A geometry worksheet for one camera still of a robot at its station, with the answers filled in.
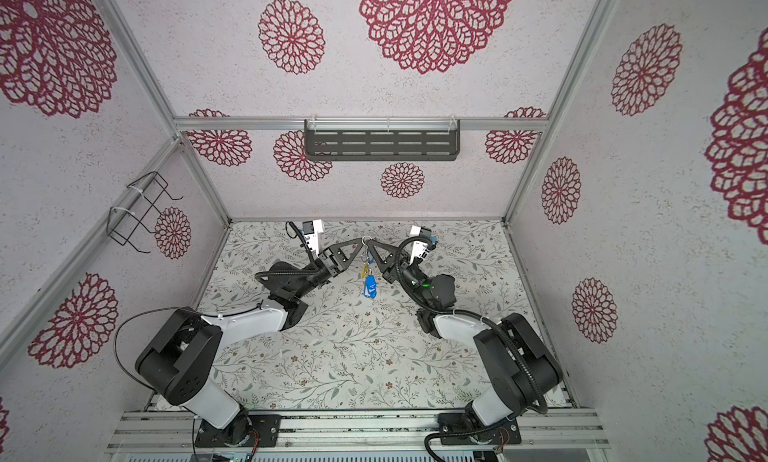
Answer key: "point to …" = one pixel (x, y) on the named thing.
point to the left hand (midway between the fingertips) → (364, 245)
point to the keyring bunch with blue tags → (371, 283)
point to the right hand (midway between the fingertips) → (369, 243)
